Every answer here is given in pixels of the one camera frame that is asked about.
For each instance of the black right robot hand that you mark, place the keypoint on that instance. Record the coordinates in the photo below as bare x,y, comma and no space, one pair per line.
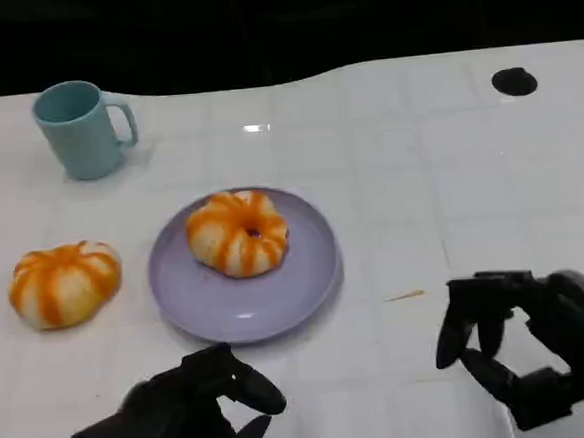
576,339

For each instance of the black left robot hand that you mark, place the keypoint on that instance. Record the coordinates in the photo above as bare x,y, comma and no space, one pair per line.
185,412

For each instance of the orange and white bread roll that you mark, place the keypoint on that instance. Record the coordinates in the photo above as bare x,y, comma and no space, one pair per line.
223,234
66,287

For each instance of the lilac plate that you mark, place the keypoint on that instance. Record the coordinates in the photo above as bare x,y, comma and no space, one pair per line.
257,301

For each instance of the thin orange sliver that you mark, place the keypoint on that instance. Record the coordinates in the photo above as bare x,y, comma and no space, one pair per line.
405,296

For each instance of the black round table grommet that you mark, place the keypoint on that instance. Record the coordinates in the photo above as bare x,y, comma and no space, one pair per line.
514,82

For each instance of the pale green mug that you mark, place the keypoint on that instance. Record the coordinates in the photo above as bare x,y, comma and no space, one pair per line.
86,138

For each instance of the black backdrop cloth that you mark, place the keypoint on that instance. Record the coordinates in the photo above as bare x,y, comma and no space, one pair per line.
278,24

